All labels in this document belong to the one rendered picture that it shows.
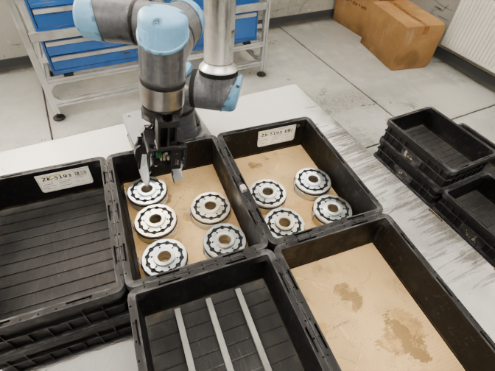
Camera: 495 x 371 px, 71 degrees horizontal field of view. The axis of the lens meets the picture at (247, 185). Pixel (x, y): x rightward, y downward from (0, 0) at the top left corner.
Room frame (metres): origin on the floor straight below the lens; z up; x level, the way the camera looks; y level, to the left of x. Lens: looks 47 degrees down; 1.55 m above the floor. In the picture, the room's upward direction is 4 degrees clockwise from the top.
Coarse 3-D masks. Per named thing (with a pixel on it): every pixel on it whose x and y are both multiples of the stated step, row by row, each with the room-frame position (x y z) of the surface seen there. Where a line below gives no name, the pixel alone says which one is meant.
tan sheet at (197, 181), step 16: (160, 176) 0.69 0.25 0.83; (192, 176) 0.70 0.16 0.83; (208, 176) 0.70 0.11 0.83; (176, 192) 0.63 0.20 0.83; (192, 192) 0.63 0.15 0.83; (224, 192) 0.64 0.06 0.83; (128, 208) 0.56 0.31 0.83; (176, 208) 0.57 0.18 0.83; (192, 224) 0.53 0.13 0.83; (176, 240) 0.47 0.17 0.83; (192, 240) 0.48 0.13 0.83; (192, 256) 0.43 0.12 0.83
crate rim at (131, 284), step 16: (112, 160) 0.63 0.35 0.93; (224, 160) 0.66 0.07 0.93; (112, 176) 0.59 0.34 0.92; (112, 192) 0.53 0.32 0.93; (240, 192) 0.56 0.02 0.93; (256, 224) 0.47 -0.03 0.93; (128, 256) 0.36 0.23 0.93; (224, 256) 0.38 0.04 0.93; (128, 272) 0.33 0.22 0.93; (176, 272) 0.33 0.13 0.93; (128, 288) 0.30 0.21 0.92
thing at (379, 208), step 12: (288, 120) 0.86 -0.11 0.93; (300, 120) 0.87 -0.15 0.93; (228, 132) 0.78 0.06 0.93; (240, 132) 0.79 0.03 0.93; (228, 156) 0.68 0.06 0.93; (336, 156) 0.71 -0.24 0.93; (348, 168) 0.67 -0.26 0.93; (240, 180) 0.60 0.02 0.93; (360, 180) 0.63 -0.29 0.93; (252, 204) 0.52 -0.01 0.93; (360, 216) 0.51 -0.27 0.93; (264, 228) 0.45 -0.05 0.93; (312, 228) 0.46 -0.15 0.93; (324, 228) 0.47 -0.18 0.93; (276, 240) 0.43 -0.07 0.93; (288, 240) 0.43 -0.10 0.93
